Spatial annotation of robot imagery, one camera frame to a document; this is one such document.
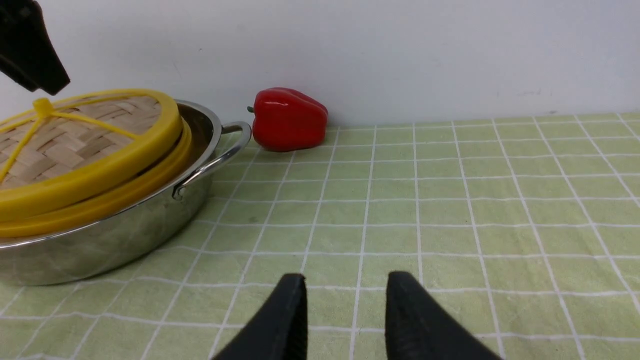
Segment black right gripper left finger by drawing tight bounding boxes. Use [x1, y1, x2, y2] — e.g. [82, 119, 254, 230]
[213, 273, 308, 360]

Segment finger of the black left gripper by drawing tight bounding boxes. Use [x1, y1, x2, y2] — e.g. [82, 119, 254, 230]
[0, 0, 71, 96]

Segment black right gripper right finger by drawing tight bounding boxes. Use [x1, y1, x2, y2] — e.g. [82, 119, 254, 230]
[385, 271, 500, 360]

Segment yellow-rimmed woven bamboo lid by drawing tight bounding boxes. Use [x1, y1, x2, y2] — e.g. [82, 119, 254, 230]
[1, 89, 183, 223]

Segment yellow-rimmed bamboo steamer basket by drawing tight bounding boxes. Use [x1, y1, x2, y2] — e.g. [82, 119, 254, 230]
[0, 120, 193, 242]

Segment green checkered tablecloth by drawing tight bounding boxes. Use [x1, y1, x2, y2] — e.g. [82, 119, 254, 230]
[1, 112, 640, 360]

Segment red bell pepper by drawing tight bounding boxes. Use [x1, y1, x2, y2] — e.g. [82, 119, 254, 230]
[247, 87, 329, 153]

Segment stainless steel two-handled pot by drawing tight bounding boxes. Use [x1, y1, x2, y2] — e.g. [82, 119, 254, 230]
[0, 99, 252, 286]

